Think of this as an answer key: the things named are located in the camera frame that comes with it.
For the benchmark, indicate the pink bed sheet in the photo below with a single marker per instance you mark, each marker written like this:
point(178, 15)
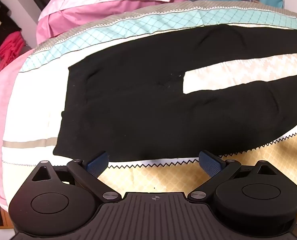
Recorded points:
point(3, 100)

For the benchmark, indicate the black pants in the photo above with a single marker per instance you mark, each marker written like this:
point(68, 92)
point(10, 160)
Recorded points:
point(143, 97)

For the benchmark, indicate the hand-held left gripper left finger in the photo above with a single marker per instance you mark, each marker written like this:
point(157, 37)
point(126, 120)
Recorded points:
point(98, 164)

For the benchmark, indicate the pink pillow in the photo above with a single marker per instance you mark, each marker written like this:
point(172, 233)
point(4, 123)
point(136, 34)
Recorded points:
point(101, 2)

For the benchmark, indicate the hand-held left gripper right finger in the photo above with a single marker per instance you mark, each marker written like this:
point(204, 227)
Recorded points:
point(209, 164)

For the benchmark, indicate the pile of red clothes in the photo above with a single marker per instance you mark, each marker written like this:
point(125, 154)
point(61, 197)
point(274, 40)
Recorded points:
point(9, 48)

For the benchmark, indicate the patterned quilt with teal band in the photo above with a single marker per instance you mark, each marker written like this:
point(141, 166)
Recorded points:
point(148, 22)

